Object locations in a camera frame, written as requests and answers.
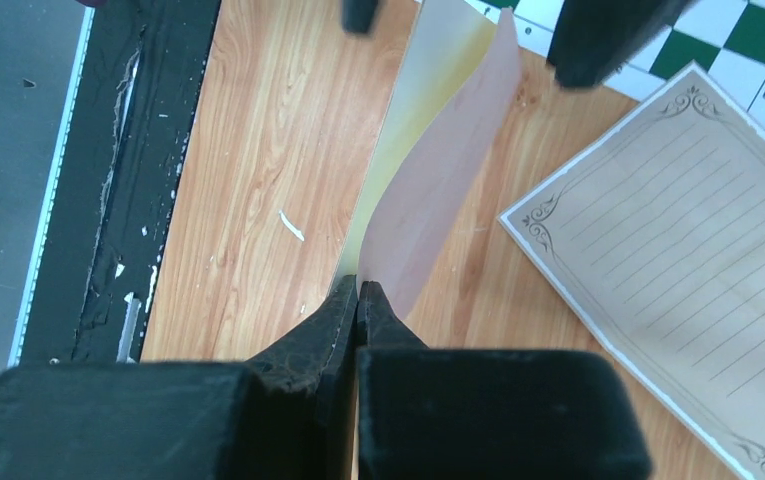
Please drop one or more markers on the small white paper scrap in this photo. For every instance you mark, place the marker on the small white paper scrap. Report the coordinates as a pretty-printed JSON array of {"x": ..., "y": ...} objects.
[{"x": 291, "y": 227}]

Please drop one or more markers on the aluminium frame rail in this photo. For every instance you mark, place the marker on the aluminium frame rail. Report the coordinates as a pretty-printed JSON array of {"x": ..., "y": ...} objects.
[{"x": 24, "y": 311}]

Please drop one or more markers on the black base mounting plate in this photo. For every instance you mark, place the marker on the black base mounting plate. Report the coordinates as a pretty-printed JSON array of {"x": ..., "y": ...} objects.
[{"x": 130, "y": 131}]

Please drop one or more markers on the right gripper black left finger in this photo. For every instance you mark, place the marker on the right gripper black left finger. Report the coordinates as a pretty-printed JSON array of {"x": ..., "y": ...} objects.
[{"x": 282, "y": 414}]

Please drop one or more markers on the cream letter sheet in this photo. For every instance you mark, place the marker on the cream letter sheet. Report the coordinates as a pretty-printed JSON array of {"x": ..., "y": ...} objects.
[{"x": 446, "y": 43}]

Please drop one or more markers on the pink paper envelope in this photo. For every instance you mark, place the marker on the pink paper envelope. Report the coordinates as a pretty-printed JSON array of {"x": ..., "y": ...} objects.
[{"x": 416, "y": 212}]

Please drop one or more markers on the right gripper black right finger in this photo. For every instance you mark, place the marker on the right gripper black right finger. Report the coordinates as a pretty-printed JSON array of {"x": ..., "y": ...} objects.
[{"x": 432, "y": 413}]

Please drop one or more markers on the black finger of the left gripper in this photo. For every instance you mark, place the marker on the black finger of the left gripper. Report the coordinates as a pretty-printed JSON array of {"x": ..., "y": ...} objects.
[
  {"x": 593, "y": 38},
  {"x": 358, "y": 16}
]

